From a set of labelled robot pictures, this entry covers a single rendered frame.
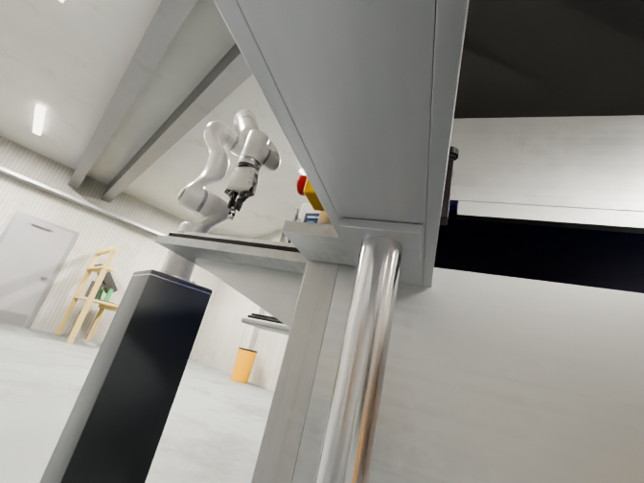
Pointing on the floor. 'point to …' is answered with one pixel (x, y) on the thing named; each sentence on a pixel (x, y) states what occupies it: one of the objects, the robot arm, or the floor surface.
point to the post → (296, 374)
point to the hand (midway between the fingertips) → (235, 204)
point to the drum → (243, 365)
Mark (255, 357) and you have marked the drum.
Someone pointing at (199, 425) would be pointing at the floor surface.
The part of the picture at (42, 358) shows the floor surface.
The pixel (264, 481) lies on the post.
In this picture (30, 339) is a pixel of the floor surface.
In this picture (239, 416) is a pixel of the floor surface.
